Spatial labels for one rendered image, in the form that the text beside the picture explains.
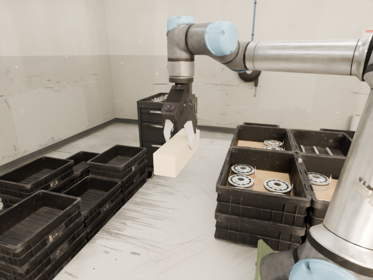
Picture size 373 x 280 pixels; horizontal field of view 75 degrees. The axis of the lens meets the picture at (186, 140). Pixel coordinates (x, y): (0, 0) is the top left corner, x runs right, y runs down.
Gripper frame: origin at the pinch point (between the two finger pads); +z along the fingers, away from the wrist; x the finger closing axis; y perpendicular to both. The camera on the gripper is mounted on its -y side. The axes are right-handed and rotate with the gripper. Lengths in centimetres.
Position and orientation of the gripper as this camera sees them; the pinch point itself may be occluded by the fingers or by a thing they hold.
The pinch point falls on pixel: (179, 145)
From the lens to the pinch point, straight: 74.5
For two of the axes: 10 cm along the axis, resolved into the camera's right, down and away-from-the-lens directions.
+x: -9.5, -1.0, 2.9
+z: 0.0, 9.4, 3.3
